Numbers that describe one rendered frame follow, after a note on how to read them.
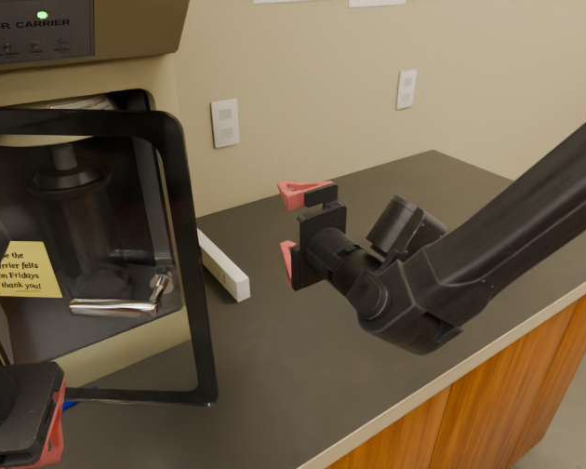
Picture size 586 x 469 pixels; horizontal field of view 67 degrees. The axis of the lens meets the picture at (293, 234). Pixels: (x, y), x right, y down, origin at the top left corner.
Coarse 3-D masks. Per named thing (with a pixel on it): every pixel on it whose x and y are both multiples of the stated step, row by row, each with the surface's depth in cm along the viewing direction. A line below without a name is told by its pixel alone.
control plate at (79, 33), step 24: (0, 0) 37; (24, 0) 38; (48, 0) 38; (72, 0) 39; (0, 24) 39; (24, 24) 40; (48, 24) 41; (72, 24) 42; (0, 48) 41; (24, 48) 42; (48, 48) 44; (72, 48) 45
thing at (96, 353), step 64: (0, 128) 40; (64, 128) 40; (128, 128) 40; (0, 192) 44; (64, 192) 43; (128, 192) 43; (192, 192) 43; (64, 256) 48; (128, 256) 47; (192, 256) 47; (0, 320) 53; (64, 320) 53; (128, 320) 52; (192, 320) 51; (128, 384) 58; (192, 384) 57
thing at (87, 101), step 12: (84, 96) 55; (96, 96) 57; (108, 96) 60; (36, 108) 52; (48, 108) 52; (60, 108) 53; (72, 108) 54; (84, 108) 55; (96, 108) 56; (108, 108) 58
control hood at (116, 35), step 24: (96, 0) 41; (120, 0) 42; (144, 0) 43; (168, 0) 44; (96, 24) 43; (120, 24) 45; (144, 24) 46; (168, 24) 48; (96, 48) 47; (120, 48) 48; (144, 48) 50; (168, 48) 51
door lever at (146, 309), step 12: (156, 276) 48; (156, 288) 47; (168, 288) 49; (72, 300) 46; (84, 300) 45; (96, 300) 45; (108, 300) 45; (120, 300) 45; (132, 300) 45; (144, 300) 45; (156, 300) 46; (72, 312) 45; (84, 312) 45; (96, 312) 45; (108, 312) 45; (120, 312) 45; (132, 312) 44; (144, 312) 44; (156, 312) 45
